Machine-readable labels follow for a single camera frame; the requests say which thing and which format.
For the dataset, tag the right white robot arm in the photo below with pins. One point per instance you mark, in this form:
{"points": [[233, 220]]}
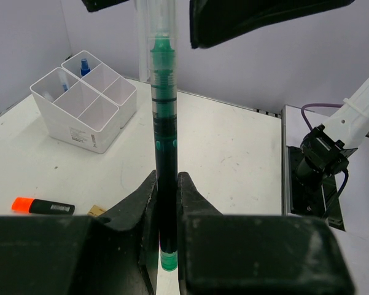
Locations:
{"points": [[326, 148]]}

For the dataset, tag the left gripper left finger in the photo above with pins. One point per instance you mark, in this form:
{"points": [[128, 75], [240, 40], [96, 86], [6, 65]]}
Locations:
{"points": [[114, 253]]}

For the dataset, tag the blue item in organizer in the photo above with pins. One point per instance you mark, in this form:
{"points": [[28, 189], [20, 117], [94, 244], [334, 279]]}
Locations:
{"points": [[84, 67]]}

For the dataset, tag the green pen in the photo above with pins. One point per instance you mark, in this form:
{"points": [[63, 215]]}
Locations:
{"points": [[165, 135]]}

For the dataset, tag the small wooden block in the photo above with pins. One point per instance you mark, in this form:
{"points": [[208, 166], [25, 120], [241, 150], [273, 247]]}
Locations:
{"points": [[96, 211]]}

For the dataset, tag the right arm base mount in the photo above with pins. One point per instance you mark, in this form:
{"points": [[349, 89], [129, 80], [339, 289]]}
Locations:
{"points": [[314, 201]]}

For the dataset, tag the orange black highlighter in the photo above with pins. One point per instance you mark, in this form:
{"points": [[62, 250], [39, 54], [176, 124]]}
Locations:
{"points": [[38, 206]]}

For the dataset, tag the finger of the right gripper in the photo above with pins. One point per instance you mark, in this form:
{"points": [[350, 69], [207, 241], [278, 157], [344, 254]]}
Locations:
{"points": [[214, 22], [97, 5]]}

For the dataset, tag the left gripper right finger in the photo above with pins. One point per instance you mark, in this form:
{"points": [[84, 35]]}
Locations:
{"points": [[244, 254]]}

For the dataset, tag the white compartment organizer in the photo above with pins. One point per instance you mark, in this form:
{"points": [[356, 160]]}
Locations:
{"points": [[95, 108]]}

